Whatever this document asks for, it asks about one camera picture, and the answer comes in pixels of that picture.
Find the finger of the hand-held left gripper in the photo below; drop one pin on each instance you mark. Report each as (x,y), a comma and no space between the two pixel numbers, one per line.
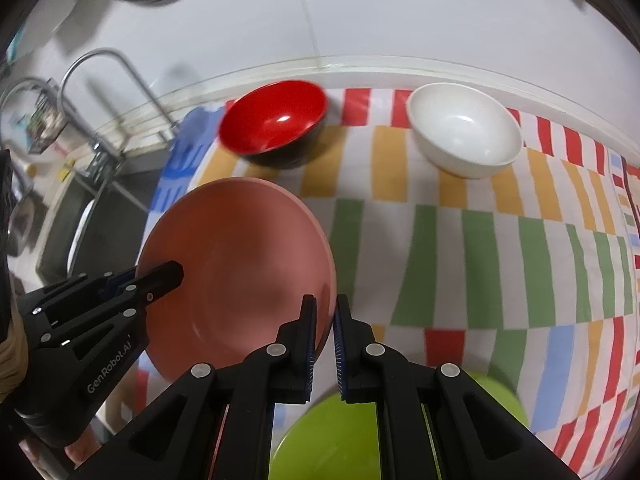
(117,282)
(162,277)

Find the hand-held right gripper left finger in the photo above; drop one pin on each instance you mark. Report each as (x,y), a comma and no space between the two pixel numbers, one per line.
(310,345)

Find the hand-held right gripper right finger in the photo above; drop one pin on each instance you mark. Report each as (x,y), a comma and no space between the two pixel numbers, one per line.
(341,350)

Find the pink bowl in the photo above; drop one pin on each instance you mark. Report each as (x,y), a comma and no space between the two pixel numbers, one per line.
(235,270)

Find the stainless steel sink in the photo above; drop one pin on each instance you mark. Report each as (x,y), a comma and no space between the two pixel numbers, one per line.
(75,220)

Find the green plate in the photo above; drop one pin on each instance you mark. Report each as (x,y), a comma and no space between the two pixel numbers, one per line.
(325,440)

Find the tall chrome faucet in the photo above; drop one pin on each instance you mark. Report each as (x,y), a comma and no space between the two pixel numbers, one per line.
(95,155)

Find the colourful striped cloth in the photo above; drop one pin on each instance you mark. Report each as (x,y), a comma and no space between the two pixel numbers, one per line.
(450,260)

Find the red and black bowl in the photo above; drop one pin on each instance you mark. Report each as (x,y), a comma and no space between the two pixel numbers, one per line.
(270,117)

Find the thin gooseneck faucet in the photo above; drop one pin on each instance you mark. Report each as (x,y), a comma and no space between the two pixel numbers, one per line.
(130,77)

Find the white bowl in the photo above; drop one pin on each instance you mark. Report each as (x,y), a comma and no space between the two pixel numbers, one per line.
(462,130)

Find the red bordered patterned cloth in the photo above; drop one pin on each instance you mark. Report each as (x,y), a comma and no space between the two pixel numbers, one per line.
(631,195)

